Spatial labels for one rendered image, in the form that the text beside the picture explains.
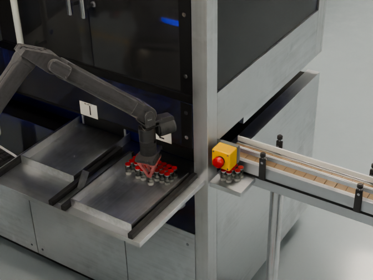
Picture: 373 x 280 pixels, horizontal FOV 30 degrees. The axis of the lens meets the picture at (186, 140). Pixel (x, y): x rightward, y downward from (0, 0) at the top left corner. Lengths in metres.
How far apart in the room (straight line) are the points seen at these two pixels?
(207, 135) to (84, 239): 0.99
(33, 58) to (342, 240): 2.12
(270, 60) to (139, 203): 0.77
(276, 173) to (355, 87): 2.65
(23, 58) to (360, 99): 3.23
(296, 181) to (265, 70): 0.48
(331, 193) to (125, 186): 0.72
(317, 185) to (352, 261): 1.18
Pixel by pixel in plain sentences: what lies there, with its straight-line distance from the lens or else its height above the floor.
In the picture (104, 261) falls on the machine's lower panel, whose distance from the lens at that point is 3.16.
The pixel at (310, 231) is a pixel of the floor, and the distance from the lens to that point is 3.69.
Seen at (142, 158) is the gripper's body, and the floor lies 1.04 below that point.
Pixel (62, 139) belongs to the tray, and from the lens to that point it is 2.80.
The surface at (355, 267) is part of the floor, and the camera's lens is 3.52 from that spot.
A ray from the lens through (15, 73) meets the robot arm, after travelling 2.06.
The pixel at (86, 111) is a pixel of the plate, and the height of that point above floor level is 1.01.
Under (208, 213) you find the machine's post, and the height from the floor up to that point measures 0.73.
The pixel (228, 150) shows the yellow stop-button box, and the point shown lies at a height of 1.03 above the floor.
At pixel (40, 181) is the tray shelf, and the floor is 0.88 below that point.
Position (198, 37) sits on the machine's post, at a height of 1.43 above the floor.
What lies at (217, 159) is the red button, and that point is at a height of 1.01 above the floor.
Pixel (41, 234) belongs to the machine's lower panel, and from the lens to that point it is 3.37.
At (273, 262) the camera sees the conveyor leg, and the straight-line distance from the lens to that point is 2.79.
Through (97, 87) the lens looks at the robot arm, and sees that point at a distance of 2.16.
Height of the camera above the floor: 2.35
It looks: 33 degrees down
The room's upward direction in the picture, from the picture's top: 1 degrees counter-clockwise
